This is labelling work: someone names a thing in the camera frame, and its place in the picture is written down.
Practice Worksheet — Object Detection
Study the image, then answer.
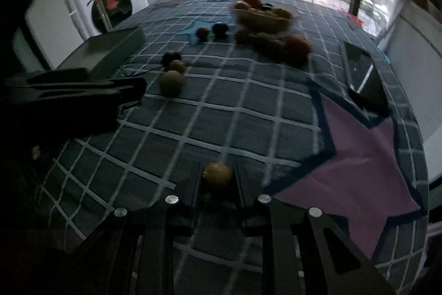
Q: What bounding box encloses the brown kiwi fruit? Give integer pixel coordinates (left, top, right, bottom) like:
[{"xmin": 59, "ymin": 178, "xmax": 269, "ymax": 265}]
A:
[{"xmin": 254, "ymin": 32, "xmax": 285, "ymax": 57}]

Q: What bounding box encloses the pale green round fruit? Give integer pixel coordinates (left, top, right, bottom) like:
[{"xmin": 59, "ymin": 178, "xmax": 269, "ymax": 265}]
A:
[{"xmin": 158, "ymin": 70, "xmax": 185, "ymax": 97}]

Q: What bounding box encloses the red windowsill object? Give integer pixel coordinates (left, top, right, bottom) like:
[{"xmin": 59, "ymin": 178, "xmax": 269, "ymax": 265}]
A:
[{"xmin": 347, "ymin": 13, "xmax": 365, "ymax": 28}]

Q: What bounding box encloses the white washing machine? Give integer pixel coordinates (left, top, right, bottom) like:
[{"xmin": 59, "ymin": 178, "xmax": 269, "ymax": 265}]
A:
[{"xmin": 71, "ymin": 0, "xmax": 149, "ymax": 40}]

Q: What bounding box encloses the checked blanket with stars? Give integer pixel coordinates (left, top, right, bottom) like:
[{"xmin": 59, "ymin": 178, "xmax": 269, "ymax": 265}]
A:
[{"xmin": 35, "ymin": 0, "xmax": 430, "ymax": 295}]

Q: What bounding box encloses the white rectangular box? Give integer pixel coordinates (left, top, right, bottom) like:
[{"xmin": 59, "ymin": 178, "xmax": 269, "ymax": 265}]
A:
[{"xmin": 55, "ymin": 26, "xmax": 146, "ymax": 81}]

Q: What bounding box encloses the black rectangular tray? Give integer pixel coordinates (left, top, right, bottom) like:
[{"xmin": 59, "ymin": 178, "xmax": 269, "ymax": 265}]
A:
[{"xmin": 340, "ymin": 41, "xmax": 392, "ymax": 118}]

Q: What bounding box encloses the brown round fruit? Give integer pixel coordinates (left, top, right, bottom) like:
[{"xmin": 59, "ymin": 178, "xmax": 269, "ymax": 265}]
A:
[{"xmin": 169, "ymin": 60, "xmax": 187, "ymax": 75}]

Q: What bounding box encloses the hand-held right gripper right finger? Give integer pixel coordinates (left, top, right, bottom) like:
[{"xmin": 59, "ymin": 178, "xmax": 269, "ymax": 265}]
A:
[{"xmin": 234, "ymin": 161, "xmax": 398, "ymax": 295}]

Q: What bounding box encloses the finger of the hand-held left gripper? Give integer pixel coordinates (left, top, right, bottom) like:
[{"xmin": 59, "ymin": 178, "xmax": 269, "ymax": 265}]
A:
[
  {"xmin": 7, "ymin": 77, "xmax": 148, "ymax": 105},
  {"xmin": 26, "ymin": 68, "xmax": 91, "ymax": 85}
]

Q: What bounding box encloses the dark purple plum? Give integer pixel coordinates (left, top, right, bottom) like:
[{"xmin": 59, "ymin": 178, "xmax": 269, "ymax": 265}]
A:
[{"xmin": 162, "ymin": 51, "xmax": 182, "ymax": 66}]

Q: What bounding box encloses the clear fruit bowl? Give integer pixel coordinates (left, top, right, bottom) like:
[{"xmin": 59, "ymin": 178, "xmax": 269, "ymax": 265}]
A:
[{"xmin": 232, "ymin": 6, "xmax": 294, "ymax": 35}]

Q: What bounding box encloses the small yellow-orange round fruit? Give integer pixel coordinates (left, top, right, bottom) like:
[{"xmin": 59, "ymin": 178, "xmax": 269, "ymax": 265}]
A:
[{"xmin": 202, "ymin": 162, "xmax": 234, "ymax": 190}]

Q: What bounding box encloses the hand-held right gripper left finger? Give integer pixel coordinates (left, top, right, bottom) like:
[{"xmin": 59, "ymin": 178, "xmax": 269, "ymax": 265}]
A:
[{"xmin": 65, "ymin": 161, "xmax": 205, "ymax": 295}]

